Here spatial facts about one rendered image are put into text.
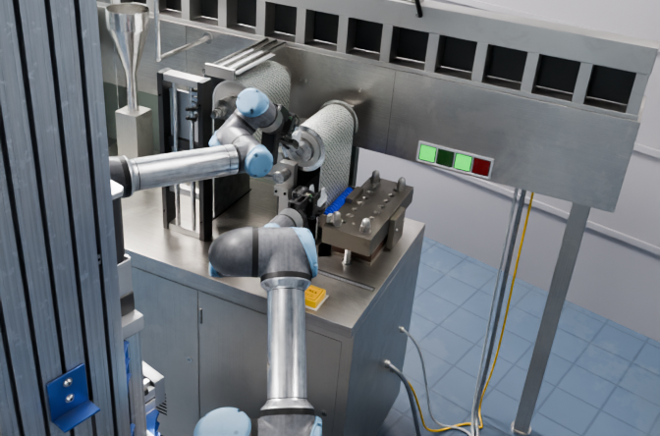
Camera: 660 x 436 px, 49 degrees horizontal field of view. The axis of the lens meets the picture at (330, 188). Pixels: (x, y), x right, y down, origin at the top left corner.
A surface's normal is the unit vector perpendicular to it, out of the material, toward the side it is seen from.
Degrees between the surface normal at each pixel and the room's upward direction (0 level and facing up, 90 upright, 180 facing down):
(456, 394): 0
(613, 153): 90
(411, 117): 90
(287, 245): 34
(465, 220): 90
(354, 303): 0
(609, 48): 90
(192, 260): 0
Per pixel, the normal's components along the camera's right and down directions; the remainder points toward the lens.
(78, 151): 0.77, 0.35
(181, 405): -0.42, 0.40
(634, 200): -0.62, 0.33
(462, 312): 0.07, -0.88
